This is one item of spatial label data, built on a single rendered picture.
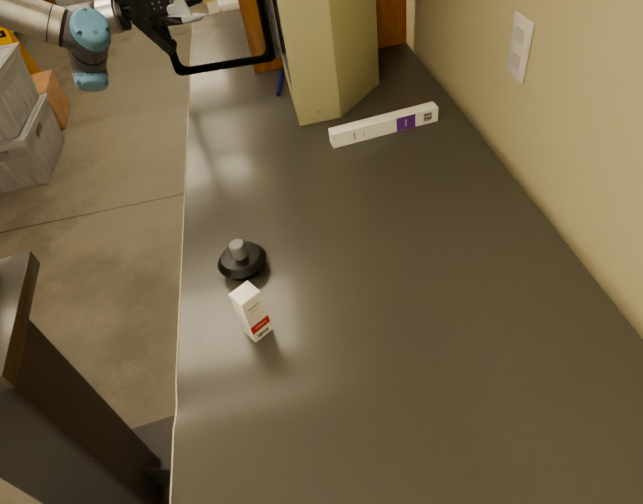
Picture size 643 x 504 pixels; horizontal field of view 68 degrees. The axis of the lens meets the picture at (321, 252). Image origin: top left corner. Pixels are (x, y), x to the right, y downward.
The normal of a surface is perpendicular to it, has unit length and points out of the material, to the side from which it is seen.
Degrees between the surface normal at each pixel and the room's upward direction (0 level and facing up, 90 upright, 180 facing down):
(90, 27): 51
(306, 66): 90
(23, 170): 95
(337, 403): 0
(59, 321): 0
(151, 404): 0
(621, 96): 90
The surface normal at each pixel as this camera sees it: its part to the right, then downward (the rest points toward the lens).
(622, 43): -0.98, 0.21
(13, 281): -0.13, -0.70
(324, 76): 0.18, 0.68
